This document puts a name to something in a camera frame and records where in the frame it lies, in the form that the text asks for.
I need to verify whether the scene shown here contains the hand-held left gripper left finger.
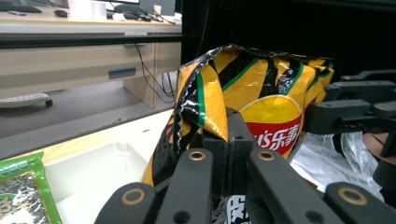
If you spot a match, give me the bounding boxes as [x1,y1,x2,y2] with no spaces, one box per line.
[202,132,230,195]

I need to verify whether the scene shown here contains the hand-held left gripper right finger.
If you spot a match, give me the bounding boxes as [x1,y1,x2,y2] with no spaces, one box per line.
[226,106,258,197]

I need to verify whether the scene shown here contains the clear plastic bag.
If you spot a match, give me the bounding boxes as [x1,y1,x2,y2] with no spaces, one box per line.
[289,130,396,203]

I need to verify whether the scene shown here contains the yellow black chip bag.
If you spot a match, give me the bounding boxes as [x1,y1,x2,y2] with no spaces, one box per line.
[141,44,335,224]

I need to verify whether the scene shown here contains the white plastic tray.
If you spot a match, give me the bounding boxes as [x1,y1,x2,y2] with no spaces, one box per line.
[43,141,150,224]

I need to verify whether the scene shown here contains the green seaweed snack packet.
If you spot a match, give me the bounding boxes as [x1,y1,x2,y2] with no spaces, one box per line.
[0,151,64,224]

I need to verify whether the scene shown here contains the wooden office desk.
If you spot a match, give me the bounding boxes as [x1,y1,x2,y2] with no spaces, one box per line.
[0,6,183,109]

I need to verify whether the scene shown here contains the white cylinder container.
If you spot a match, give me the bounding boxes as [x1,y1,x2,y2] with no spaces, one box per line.
[67,0,108,21]

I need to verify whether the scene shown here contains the office chair base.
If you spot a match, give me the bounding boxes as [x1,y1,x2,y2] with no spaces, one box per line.
[0,92,54,109]

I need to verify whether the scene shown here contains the black keyboard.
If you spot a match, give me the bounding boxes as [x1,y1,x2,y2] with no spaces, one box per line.
[0,1,43,14]

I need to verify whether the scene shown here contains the black hanging cables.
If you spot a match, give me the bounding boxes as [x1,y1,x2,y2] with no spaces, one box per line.
[134,43,177,105]

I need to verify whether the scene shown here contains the black frame bar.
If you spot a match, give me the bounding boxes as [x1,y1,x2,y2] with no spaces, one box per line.
[0,33,183,50]

